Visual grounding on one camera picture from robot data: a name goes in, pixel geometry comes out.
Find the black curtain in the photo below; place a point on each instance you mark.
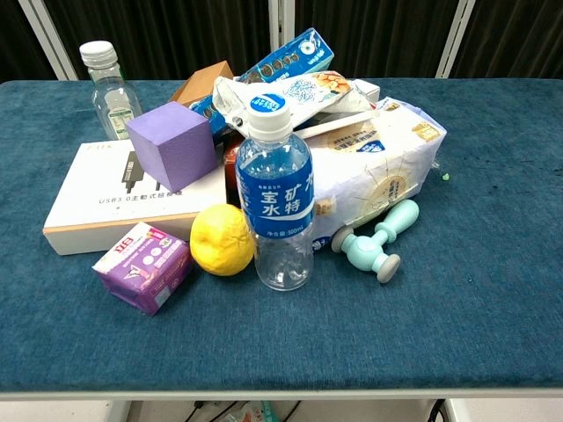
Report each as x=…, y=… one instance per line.
x=167, y=35

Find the colourful packet under table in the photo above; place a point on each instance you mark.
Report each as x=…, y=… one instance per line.
x=253, y=412

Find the blue velvet table cloth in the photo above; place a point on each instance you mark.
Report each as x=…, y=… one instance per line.
x=396, y=316

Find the white snack bag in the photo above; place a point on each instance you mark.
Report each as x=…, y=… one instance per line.
x=308, y=94

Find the dark red box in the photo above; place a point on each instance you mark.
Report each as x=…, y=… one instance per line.
x=231, y=173

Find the purple foam cube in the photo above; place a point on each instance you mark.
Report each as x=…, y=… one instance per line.
x=173, y=147

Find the yellow lemon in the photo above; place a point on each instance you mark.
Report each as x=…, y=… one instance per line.
x=221, y=239

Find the clear bottle white cap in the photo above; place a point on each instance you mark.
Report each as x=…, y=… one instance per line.
x=111, y=94

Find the white partition frame post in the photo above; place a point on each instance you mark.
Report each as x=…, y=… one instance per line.
x=281, y=26
x=48, y=39
x=455, y=39

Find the white flat box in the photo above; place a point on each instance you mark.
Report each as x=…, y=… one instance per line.
x=367, y=90

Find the purple sanitary pad pack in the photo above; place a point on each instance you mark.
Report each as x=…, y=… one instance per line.
x=143, y=268

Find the blue label water bottle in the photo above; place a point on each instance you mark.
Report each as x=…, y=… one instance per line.
x=273, y=184

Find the white USB hub box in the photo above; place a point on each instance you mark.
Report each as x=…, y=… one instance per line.
x=105, y=206

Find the brown cardboard box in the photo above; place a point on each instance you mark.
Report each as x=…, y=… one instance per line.
x=204, y=81

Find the blue Oreo cookie box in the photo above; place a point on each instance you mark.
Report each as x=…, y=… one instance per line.
x=286, y=61

